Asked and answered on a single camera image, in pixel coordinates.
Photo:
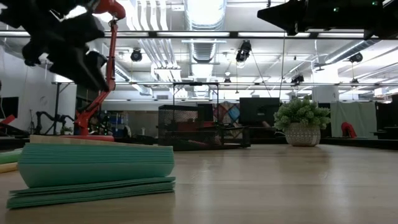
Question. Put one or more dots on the colourful patchwork panel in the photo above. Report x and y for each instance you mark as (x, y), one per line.
(230, 113)

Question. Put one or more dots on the black background robot arm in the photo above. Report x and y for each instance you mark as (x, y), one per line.
(53, 118)

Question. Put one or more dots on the red curved chair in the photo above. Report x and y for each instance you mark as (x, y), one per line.
(348, 130)

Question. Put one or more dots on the black mesh desk organizer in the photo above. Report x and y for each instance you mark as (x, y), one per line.
(174, 124)

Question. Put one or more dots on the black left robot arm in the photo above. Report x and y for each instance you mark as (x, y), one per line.
(18, 12)

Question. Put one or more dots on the black cabinet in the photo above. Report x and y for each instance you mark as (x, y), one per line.
(387, 116)

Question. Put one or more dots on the black ceiling-hung camera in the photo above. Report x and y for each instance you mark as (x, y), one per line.
(356, 58)
(136, 55)
(243, 51)
(297, 79)

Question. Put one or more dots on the yellow pencil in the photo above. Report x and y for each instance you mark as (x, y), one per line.
(7, 168)

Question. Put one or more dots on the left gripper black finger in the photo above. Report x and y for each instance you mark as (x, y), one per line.
(77, 73)

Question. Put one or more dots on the green curtain panel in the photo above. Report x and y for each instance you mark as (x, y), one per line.
(354, 119)

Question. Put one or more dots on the pink eraser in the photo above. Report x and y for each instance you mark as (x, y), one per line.
(196, 142)

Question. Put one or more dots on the black monitor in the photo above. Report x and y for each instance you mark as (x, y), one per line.
(259, 112)

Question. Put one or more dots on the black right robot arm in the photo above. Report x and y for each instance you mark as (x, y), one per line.
(391, 15)

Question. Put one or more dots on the teal sticky note pad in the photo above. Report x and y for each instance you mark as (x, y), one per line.
(93, 168)

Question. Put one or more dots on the green plant in white pot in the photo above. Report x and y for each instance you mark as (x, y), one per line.
(301, 124)

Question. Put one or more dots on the black overhead rig bar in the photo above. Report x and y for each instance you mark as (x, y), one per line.
(152, 34)

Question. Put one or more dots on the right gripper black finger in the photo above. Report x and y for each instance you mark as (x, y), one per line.
(286, 15)

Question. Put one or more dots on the black wall screen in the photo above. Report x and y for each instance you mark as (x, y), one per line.
(8, 107)

